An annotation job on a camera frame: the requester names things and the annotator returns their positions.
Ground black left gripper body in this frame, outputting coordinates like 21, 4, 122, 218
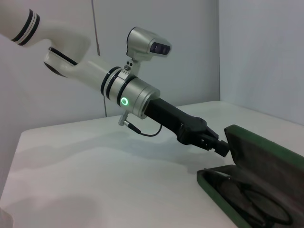
146, 97, 208, 146

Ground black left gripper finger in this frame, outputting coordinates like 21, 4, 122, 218
203, 125, 230, 150
199, 139, 228, 157

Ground green glasses case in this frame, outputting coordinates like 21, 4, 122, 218
196, 124, 304, 228

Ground black glasses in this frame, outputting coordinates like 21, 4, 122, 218
213, 174, 293, 228

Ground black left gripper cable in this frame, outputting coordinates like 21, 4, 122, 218
118, 113, 163, 138

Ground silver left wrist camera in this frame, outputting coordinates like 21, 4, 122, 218
125, 26, 173, 72

